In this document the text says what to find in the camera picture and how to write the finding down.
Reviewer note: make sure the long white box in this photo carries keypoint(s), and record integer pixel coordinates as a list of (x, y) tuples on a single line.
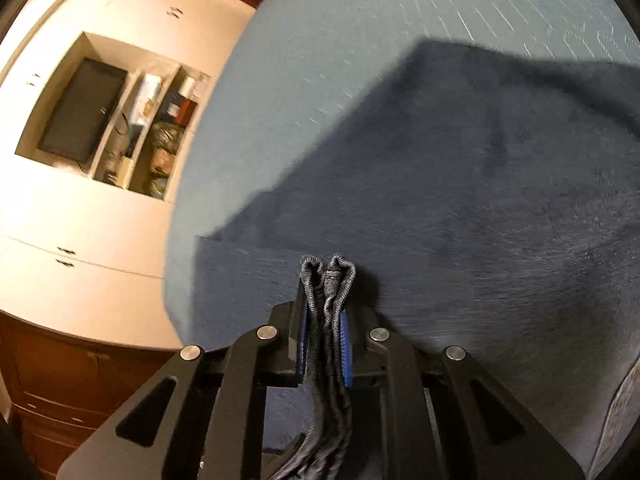
[(149, 96)]

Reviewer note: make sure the brown bag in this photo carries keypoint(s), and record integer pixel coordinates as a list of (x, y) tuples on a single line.
[(163, 160)]

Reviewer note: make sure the blue quilted bed mattress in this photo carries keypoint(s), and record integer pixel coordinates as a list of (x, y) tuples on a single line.
[(350, 35)]

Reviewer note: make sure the black television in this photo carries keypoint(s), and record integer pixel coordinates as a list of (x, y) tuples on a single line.
[(80, 110)]

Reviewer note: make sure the brown wooden dresser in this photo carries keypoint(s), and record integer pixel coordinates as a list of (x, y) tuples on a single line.
[(60, 385)]

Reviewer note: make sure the green bag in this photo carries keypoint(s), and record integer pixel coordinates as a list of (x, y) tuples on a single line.
[(157, 185)]

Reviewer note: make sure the small white box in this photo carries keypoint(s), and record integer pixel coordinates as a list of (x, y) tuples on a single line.
[(188, 86)]

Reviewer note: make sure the blue denim pants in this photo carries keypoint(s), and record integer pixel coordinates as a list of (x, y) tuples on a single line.
[(475, 185)]

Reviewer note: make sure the white wardrobe cabinet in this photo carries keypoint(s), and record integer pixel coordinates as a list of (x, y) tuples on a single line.
[(100, 235)]

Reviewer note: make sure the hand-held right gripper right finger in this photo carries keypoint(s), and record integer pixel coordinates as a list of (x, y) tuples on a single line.
[(346, 355)]

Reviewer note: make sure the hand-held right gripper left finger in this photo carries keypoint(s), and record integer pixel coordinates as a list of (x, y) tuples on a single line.
[(300, 345)]

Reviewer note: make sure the brown wooden box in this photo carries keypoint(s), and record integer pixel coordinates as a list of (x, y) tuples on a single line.
[(188, 109)]

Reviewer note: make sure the clear plastic bag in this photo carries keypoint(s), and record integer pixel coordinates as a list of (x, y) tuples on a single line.
[(168, 135)]

